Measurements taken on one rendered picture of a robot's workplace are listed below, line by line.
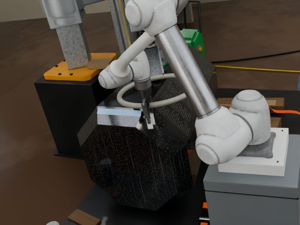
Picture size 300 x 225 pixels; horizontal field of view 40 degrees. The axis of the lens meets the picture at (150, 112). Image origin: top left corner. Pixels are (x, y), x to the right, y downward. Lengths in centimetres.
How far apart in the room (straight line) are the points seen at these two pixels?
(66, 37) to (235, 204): 208
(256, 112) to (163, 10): 57
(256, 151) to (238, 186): 17
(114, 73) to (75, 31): 144
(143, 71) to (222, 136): 67
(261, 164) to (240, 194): 16
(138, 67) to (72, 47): 142
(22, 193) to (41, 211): 34
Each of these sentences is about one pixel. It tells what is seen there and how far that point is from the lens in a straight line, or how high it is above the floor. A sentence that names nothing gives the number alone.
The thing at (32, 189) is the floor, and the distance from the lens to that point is 357.
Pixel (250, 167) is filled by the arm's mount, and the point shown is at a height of 84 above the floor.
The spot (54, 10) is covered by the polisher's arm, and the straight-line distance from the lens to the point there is 329.
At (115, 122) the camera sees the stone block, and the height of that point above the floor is 76.
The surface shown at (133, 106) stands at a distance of 225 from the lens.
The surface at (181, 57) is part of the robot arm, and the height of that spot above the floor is 137.
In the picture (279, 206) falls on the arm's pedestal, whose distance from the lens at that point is 185.
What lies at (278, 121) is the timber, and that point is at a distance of 354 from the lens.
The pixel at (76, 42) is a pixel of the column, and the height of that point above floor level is 100.
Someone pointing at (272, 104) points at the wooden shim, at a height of 11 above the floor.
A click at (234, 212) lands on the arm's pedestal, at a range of 193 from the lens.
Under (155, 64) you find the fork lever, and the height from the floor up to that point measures 93.
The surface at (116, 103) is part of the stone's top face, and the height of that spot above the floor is 83.
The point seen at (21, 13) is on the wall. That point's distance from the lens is 975.
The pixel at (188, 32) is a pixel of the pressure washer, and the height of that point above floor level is 57.
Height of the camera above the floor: 194
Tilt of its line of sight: 28 degrees down
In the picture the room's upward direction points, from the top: 12 degrees counter-clockwise
